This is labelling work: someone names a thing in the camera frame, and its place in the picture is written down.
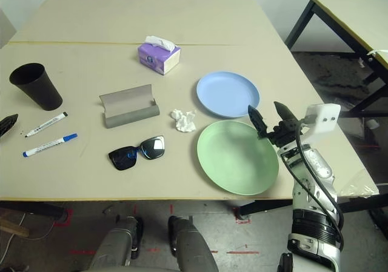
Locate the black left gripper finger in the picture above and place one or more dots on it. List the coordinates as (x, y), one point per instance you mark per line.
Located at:
(6, 126)

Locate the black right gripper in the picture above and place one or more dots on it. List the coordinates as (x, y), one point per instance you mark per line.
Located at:
(285, 134)

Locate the black-capped white marker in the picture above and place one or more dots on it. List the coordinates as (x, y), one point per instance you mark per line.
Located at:
(45, 124)

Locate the blue-capped white marker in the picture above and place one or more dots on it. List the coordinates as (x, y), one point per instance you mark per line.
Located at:
(48, 145)

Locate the green plate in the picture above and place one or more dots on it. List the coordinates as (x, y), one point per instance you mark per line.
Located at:
(236, 160)

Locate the white tissue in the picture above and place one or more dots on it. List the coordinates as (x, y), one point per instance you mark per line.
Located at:
(183, 122)

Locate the black sunglasses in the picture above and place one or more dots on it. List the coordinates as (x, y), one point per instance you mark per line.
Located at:
(124, 160)

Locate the grey glasses case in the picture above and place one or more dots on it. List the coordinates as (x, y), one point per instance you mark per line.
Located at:
(130, 117)

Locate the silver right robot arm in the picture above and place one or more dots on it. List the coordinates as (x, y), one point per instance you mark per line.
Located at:
(312, 193)

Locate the blue plate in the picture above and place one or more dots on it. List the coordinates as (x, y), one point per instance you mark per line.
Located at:
(224, 93)

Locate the black table foot bar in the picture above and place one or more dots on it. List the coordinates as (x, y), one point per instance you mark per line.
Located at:
(266, 206)
(30, 210)

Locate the small white floor object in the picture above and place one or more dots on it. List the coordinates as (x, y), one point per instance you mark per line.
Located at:
(373, 124)

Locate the wooden plank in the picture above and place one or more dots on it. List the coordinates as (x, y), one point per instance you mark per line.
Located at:
(12, 229)

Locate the clear plastic film piece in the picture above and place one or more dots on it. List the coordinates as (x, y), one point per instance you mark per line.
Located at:
(357, 187)

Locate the white tape strip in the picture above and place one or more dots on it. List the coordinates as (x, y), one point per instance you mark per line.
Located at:
(376, 53)

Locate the black-legged side table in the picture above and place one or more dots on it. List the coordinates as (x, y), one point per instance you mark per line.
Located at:
(348, 14)

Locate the purple tissue pack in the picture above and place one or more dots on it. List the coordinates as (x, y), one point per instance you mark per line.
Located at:
(154, 60)

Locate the grey robot right leg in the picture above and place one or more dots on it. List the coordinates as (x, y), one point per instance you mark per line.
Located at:
(191, 247)

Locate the grey robot leg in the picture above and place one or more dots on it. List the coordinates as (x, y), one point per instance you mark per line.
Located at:
(191, 247)
(115, 247)

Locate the grey robot left leg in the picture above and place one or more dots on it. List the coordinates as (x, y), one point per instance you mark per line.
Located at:
(115, 247)

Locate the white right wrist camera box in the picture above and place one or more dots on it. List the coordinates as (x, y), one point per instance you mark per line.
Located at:
(322, 117)

